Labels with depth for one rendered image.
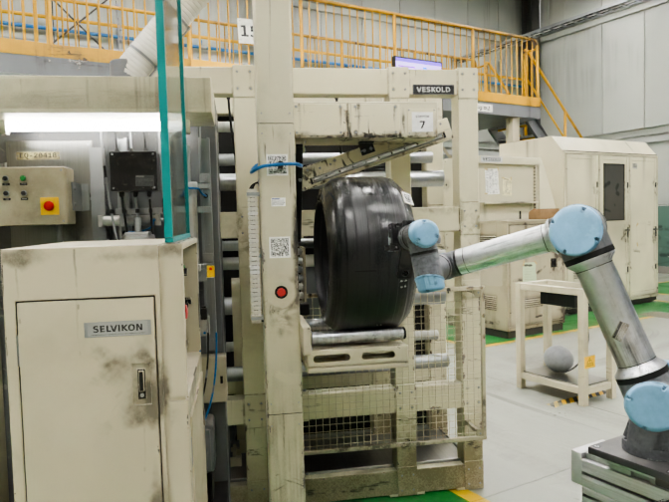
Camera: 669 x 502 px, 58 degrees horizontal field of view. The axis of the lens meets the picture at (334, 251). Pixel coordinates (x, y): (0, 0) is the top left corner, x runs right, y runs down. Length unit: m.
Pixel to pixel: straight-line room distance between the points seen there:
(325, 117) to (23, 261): 1.36
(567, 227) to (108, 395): 1.13
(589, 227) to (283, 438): 1.33
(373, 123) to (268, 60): 0.53
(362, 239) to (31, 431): 1.09
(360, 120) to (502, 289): 4.43
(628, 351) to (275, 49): 1.48
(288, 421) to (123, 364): 0.91
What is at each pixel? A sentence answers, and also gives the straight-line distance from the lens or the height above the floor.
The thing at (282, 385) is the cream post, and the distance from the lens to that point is 2.24.
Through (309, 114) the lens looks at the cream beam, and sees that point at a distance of 2.47.
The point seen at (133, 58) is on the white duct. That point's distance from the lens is 2.54.
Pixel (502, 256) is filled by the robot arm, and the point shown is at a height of 1.20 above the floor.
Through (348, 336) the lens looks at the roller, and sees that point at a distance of 2.15.
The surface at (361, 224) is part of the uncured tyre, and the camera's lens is 2.02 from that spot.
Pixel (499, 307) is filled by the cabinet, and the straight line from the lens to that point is 6.76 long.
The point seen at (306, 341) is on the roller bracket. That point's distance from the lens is 2.10.
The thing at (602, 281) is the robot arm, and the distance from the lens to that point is 1.52.
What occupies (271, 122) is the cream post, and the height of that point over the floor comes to 1.66.
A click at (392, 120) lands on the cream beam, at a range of 2.53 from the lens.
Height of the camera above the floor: 1.31
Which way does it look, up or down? 3 degrees down
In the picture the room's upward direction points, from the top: 2 degrees counter-clockwise
